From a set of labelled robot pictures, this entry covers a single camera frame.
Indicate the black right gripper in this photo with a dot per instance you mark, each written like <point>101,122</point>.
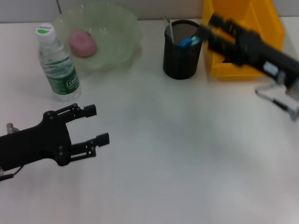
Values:
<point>264,53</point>

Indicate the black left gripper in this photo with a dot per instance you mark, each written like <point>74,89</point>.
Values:
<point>35,147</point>

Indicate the blue capped scissors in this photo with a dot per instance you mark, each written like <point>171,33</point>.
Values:
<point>187,43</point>

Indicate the clear plastic ruler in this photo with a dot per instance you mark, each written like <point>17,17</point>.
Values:
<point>170,30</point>

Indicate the clear green-label water bottle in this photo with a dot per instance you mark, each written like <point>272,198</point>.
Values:
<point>60,70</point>

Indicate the pink toy peach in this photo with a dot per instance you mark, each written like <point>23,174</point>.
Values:
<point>83,44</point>

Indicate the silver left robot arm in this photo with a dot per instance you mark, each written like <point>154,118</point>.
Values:
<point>11,128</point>

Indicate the black mesh pen holder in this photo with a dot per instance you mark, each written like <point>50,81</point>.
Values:
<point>180,63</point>

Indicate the translucent green fruit plate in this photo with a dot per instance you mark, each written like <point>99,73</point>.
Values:
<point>112,42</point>

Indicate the yellow plastic bin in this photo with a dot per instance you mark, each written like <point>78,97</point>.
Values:
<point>261,14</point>

